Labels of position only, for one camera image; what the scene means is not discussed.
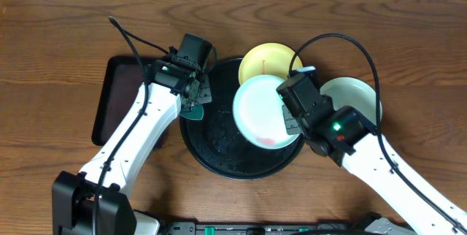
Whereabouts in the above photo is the round black tray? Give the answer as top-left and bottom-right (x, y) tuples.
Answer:
(180, 58), (304, 180)

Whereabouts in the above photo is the yellow plate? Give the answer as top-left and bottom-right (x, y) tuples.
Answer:
(238, 43), (295, 85)

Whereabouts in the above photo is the dark rectangular tray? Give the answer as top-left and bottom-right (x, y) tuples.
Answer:
(91, 55), (142, 146)

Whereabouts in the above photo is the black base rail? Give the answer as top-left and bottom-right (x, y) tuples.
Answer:
(158, 212), (415, 235)

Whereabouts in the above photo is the green yellow sponge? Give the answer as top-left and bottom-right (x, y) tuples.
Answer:
(180, 105), (204, 120)

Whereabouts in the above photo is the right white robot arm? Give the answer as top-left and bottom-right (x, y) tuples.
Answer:
(281, 95), (466, 234)

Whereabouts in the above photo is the light green plate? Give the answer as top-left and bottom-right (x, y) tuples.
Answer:
(320, 77), (377, 125)
(233, 74), (298, 150)

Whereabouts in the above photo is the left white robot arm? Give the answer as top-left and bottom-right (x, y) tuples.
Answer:
(52, 53), (211, 234)

